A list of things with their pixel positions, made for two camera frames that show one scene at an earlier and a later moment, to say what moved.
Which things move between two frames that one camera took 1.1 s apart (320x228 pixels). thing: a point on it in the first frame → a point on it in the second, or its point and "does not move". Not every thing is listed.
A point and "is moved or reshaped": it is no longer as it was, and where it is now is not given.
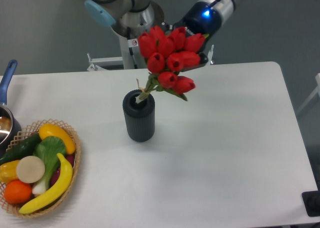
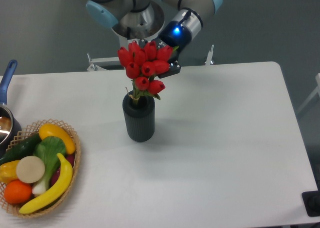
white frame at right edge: [317, 90] does not move
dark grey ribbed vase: [139, 117] does not move
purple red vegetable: [70, 158] does not move
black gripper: [202, 18] → [176, 35]
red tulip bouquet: [168, 55] is moved or reshaped
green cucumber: [25, 148] does not move
